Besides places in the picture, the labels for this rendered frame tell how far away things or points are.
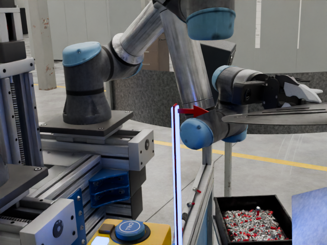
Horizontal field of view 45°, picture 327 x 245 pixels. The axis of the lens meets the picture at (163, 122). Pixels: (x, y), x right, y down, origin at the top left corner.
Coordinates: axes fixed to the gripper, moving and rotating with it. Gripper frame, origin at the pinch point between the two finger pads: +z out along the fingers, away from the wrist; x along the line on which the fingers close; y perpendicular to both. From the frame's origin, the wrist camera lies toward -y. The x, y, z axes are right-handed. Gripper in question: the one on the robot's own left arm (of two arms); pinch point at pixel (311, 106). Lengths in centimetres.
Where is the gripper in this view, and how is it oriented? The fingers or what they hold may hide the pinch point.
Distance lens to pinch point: 79.2
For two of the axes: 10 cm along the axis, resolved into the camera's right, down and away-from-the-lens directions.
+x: -0.7, 9.7, 2.4
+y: 9.2, -0.4, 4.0
